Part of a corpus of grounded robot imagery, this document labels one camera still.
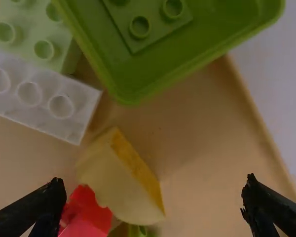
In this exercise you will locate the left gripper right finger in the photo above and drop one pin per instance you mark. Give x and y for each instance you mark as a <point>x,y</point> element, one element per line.
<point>273,209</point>

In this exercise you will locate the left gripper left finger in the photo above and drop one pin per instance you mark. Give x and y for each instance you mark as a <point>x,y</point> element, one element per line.
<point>27,212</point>

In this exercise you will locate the yellow toy brick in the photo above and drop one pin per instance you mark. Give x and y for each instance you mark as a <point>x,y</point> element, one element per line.
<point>113,177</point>

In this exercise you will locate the small red toy brick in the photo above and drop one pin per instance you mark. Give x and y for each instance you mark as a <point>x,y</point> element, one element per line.
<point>88,212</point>

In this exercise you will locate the tan tray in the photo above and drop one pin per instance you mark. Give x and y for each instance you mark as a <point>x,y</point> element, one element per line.
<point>199,148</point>

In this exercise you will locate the long white toy brick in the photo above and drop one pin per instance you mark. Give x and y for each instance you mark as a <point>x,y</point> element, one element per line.
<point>39,111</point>

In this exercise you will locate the small green toy brick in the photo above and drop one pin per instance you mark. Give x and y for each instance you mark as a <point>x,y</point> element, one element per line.
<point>135,232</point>

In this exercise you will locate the large green toy brick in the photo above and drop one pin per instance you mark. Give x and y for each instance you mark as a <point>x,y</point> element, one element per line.
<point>162,61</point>

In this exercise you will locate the pale green toy brick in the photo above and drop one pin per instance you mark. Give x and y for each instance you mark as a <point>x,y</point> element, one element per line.
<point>27,24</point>

